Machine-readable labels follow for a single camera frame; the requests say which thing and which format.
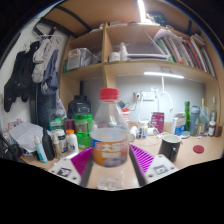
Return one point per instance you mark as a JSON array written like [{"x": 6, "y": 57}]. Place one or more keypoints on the under-shelf light strip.
[{"x": 163, "y": 74}]

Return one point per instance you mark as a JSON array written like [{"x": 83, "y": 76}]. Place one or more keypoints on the magenta pouch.
[{"x": 157, "y": 122}]

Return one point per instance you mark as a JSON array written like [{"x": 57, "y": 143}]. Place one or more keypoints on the white and blue tube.
[{"x": 40, "y": 151}]

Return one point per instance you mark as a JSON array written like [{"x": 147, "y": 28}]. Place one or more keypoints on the tall green bottle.
[{"x": 187, "y": 115}]

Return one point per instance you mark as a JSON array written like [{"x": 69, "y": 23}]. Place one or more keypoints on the small black bottle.
[{"x": 48, "y": 146}]

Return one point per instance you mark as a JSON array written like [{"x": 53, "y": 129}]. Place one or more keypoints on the ceiling tube light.
[{"x": 142, "y": 10}]

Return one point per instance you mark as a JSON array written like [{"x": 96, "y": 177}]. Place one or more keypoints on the flat round red coaster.
[{"x": 198, "y": 149}]

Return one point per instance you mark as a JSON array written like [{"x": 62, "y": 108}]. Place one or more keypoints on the green translucent bottle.
[{"x": 82, "y": 128}]

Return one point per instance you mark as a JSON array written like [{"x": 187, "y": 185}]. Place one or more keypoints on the brown mug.
[{"x": 218, "y": 130}]

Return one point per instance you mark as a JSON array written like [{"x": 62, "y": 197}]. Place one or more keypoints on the white paper bag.
[{"x": 26, "y": 135}]

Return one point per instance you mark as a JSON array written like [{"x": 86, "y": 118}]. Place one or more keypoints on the white jar with blue label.
[{"x": 178, "y": 124}]

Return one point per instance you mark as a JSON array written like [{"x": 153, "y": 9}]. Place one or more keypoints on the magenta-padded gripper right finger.
[{"x": 141, "y": 158}]

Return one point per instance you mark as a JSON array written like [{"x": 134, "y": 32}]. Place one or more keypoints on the clear red-capped drink bottle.
[{"x": 109, "y": 146}]

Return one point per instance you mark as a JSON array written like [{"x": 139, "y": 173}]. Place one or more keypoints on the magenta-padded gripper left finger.
[{"x": 80, "y": 161}]

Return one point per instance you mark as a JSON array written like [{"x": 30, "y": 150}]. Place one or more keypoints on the white-lidded brown jar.
[{"x": 212, "y": 128}]

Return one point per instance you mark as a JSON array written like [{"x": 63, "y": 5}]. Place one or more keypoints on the white bottle with orange cap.
[{"x": 72, "y": 142}]

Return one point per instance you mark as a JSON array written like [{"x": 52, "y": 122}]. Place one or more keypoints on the white wall power strip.
[{"x": 146, "y": 96}]

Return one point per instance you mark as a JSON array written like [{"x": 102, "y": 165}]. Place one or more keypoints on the red and white can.
[{"x": 126, "y": 116}]

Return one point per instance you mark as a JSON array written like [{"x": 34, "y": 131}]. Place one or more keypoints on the grey tumbler bottle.
[{"x": 195, "y": 120}]

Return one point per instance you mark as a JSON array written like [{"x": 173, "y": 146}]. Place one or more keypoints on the hanging dark clothes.
[{"x": 25, "y": 76}]

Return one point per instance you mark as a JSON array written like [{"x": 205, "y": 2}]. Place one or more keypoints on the black mug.
[{"x": 169, "y": 146}]

